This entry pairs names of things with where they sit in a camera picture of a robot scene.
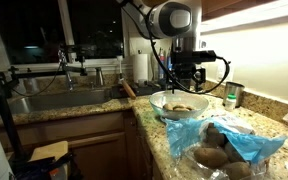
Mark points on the blue clear plastic potato bag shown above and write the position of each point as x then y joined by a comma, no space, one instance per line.
186,135

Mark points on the white paper towel roll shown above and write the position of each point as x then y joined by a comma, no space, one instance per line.
140,66

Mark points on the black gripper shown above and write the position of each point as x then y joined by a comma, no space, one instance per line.
183,65

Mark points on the upper wooden cabinet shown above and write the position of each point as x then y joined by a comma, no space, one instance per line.
216,8

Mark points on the small white green-capped bottle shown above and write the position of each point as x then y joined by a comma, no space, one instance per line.
230,102

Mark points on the wooden rolling pin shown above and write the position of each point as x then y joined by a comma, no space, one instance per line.
128,89

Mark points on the under-cabinet light strip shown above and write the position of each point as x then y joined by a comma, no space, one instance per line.
268,11

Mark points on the stainless steel cup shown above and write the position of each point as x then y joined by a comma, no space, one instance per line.
235,89

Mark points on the glass bowl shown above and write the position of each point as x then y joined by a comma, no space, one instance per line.
163,102

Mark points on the black camera stand pole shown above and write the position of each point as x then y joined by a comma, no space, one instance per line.
19,155

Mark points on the wooden base cabinet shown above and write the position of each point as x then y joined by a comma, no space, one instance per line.
106,146

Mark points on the white wall outlet plate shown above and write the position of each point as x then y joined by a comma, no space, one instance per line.
221,69

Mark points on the stainless steel sink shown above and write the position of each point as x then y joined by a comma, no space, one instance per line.
57,101

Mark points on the large brown potato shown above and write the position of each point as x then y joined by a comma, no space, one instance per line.
210,157

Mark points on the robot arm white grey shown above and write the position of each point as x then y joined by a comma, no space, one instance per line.
179,20

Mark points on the potato in bowl right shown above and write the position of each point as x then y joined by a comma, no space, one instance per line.
191,108

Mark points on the chrome kitchen faucet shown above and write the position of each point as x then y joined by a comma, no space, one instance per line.
65,68

